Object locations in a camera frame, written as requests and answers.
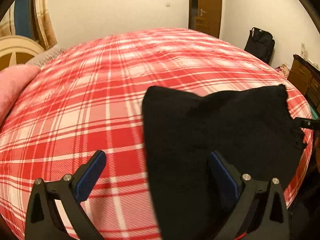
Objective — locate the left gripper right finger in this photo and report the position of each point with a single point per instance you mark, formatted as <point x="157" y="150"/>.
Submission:
<point x="227" y="176"/>

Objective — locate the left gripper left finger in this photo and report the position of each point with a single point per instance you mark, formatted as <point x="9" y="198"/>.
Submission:
<point x="87" y="175"/>

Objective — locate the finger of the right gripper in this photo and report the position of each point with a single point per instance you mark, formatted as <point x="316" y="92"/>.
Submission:
<point x="312" y="124"/>

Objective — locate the black pants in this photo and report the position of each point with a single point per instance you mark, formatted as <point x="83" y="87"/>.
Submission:
<point x="252" y="129"/>

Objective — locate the dark wooden dresser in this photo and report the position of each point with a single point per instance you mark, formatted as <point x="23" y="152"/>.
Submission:
<point x="305" y="77"/>

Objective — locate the red plaid bed cover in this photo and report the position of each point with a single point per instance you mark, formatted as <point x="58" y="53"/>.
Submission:
<point x="89" y="98"/>

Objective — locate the black suitcase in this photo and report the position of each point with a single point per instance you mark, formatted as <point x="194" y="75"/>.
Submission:
<point x="260" y="44"/>

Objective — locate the pink pillow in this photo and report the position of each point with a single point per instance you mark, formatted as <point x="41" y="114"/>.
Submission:
<point x="13" y="81"/>

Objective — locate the grey striped pillow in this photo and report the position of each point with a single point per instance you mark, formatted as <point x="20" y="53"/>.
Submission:
<point x="41" y="59"/>

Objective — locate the cream wooden headboard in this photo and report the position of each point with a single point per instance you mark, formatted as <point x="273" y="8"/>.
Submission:
<point x="17" y="49"/>

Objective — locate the beige floral curtain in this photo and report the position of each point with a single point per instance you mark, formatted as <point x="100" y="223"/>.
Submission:
<point x="28" y="18"/>

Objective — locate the brown wooden door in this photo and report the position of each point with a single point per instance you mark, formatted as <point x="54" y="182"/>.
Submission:
<point x="205" y="16"/>

